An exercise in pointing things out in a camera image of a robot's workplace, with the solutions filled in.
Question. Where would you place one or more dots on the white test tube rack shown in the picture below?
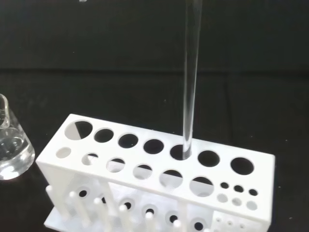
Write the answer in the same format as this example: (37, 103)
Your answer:
(149, 178)

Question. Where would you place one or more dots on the clear glass beaker with water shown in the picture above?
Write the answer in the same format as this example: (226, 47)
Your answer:
(14, 157)

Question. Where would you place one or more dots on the black bench cloth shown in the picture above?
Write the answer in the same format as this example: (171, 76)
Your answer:
(96, 60)

